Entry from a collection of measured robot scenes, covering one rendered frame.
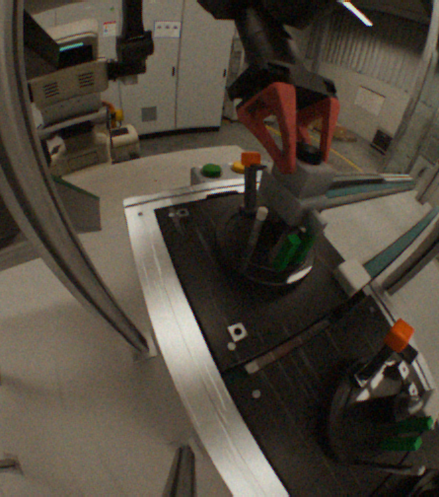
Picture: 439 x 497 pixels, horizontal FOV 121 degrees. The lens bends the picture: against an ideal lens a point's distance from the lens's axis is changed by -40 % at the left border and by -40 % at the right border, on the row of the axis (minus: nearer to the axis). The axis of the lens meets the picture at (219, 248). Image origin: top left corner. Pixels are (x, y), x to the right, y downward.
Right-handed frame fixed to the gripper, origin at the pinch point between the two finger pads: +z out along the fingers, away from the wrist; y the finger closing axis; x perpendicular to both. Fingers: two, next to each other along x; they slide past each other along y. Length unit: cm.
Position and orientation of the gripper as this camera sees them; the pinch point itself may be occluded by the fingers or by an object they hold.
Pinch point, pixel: (303, 165)
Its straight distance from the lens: 21.2
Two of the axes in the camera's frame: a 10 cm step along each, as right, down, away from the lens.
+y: 9.0, -2.6, 3.5
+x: -3.9, -1.4, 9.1
